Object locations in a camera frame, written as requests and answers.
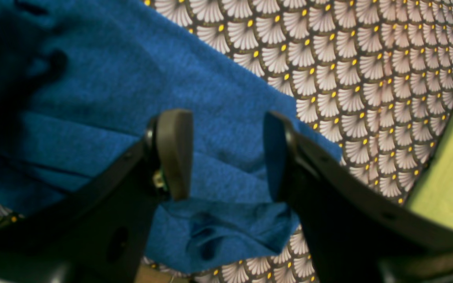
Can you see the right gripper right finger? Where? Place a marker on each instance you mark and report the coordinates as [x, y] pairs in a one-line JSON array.
[[349, 229]]

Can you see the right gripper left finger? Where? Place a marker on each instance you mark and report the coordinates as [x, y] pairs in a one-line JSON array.
[[99, 234]]

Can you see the blue long-sleeve T-shirt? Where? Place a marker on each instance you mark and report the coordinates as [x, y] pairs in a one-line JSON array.
[[91, 74]]

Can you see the fan-patterned tablecloth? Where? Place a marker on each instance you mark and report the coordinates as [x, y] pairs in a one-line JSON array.
[[374, 77]]

